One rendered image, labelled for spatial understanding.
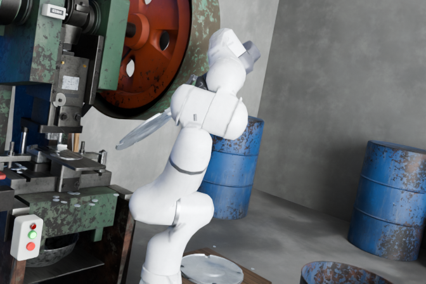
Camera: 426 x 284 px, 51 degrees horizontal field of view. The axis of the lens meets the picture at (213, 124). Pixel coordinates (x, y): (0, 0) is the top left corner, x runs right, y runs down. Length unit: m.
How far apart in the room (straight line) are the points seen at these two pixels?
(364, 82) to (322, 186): 1.14
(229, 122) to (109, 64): 0.84
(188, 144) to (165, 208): 0.23
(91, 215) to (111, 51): 0.67
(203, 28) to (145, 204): 0.83
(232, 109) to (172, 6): 0.91
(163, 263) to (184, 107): 0.47
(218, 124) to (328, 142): 3.59
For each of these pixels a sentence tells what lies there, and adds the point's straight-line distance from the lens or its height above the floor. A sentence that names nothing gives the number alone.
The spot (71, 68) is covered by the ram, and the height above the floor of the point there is 1.12.
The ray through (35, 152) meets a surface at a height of 0.77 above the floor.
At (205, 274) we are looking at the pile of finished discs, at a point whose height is 0.36.
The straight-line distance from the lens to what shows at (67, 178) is 1.82.
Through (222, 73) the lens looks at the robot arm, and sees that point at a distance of 1.21.
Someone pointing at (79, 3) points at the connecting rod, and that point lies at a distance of 1.84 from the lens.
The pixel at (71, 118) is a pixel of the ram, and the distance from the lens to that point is 1.84.
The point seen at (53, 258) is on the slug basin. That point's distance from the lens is 1.96.
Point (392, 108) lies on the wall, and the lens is 4.50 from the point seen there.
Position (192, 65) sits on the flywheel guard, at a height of 1.22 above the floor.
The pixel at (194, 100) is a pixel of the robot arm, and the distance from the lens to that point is 1.17.
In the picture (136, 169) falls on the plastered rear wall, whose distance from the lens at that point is 3.89.
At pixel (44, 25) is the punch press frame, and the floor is 1.26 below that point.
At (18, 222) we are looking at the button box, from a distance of 1.59.
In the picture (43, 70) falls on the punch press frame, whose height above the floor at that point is 1.10.
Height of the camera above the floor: 1.19
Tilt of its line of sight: 6 degrees down
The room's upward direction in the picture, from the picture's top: 10 degrees clockwise
